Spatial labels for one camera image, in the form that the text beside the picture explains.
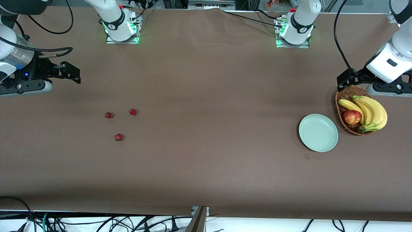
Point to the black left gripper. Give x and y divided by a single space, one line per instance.
358 76

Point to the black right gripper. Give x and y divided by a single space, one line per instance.
39 70

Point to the red strawberry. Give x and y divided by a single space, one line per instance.
132 111
108 115
118 137

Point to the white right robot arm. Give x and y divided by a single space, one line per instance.
114 16

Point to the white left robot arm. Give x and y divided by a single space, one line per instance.
302 16

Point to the pale green round plate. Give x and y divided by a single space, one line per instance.
318 132

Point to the brown wicker basket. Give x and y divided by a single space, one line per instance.
346 93

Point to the red apple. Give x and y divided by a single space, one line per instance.
352 117

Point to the yellow banana bunch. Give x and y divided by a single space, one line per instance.
375 111

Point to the aluminium corner profile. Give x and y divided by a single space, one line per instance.
392 17

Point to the orange background objects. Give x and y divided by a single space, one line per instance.
270 4

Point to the brown table cover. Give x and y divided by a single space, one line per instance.
206 96

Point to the black power plug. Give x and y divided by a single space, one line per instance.
174 225

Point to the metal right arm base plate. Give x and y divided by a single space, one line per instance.
112 41

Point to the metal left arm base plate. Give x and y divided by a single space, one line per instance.
299 46

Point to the aluminium frame rail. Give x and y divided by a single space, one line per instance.
209 4

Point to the brown wooden post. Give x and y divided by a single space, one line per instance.
198 222

